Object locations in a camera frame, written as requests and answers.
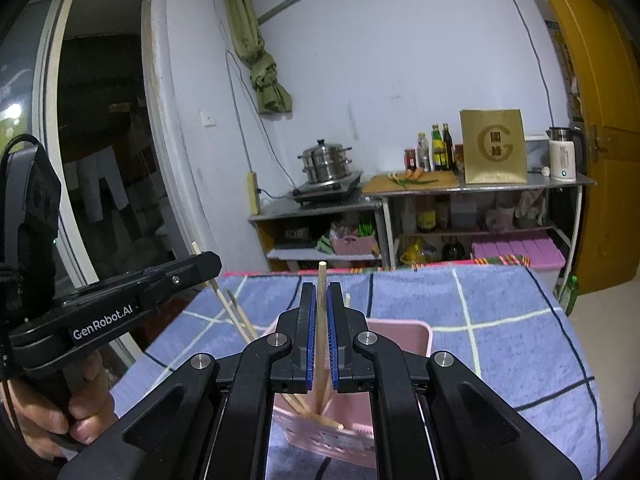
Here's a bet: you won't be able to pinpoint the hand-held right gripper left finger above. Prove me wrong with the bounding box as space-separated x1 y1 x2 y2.
55 281 318 480

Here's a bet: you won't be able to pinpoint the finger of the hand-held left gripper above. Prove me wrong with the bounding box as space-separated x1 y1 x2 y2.
62 251 223 323

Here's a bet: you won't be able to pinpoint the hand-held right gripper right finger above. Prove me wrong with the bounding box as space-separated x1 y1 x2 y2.
327 281 583 480

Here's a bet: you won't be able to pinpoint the wooden chopstick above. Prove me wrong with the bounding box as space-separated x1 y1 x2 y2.
282 392 346 431
311 260 331 415
190 241 258 345
226 288 260 338

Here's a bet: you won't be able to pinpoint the pink plastic utensil basket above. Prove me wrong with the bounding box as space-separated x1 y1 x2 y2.
259 316 434 470

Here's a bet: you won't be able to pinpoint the person's left hand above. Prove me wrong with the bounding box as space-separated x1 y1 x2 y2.
9 376 119 445

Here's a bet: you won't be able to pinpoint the hanging pale clothes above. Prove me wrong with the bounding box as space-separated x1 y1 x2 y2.
77 152 129 224

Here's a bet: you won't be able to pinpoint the small pink woven basket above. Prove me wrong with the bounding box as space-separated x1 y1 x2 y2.
330 232 379 256

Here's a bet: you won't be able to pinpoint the beige power strip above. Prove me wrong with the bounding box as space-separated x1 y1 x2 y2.
248 171 262 216

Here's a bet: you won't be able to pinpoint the metal stove shelf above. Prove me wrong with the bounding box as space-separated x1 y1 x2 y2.
248 194 387 274

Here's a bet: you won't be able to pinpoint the yellow plastic bag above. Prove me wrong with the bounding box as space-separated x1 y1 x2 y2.
400 237 436 266

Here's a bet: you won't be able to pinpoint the sliding glass door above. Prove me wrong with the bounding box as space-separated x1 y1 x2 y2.
0 0 93 291

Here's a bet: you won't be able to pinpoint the black cooktop stove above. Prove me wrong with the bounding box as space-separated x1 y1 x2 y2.
291 170 364 207

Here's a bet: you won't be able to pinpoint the yellow oil bottle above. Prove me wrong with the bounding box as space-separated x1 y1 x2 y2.
416 197 436 234

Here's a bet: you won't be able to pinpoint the blue plaid table cloth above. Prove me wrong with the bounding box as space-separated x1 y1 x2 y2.
107 265 608 480

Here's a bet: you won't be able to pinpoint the stainless steel steamer pot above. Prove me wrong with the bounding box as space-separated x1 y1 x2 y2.
298 141 354 186

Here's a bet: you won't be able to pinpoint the green onion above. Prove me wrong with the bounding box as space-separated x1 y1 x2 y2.
387 172 439 187

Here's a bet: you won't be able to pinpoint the wooden cutting board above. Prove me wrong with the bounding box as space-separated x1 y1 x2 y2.
361 171 460 195

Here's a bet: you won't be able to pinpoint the pink lidded storage box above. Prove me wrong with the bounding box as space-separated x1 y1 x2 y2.
471 237 566 287

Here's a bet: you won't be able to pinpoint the clear plastic bottle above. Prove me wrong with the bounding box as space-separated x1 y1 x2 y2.
416 133 432 172

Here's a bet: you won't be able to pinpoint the yellow green sauce bottle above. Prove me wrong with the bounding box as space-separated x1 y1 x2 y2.
431 125 447 172

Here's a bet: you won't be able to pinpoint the knotted green curtain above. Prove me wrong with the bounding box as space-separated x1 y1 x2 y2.
222 0 294 117

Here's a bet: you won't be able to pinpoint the long metal shelf table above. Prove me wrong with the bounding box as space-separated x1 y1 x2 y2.
361 170 597 282

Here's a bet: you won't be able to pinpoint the green plastic bottle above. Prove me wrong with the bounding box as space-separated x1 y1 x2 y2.
560 275 581 316

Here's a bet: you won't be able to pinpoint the gold paper bag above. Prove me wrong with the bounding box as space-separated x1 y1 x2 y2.
460 108 529 185

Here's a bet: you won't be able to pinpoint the white electric kettle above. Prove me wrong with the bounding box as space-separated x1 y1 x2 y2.
546 127 584 181

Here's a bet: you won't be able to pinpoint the yellow wooden door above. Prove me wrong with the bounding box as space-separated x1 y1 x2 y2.
525 0 640 296

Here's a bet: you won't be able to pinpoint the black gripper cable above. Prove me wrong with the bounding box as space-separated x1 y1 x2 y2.
0 133 41 166

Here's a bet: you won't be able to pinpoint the white door frame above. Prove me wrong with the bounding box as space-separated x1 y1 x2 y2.
135 0 223 286

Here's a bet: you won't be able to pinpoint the dark wall cable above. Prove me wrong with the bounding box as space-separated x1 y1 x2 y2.
224 49 301 198

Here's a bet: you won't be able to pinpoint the grey wall cable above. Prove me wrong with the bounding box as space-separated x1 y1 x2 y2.
487 0 557 136

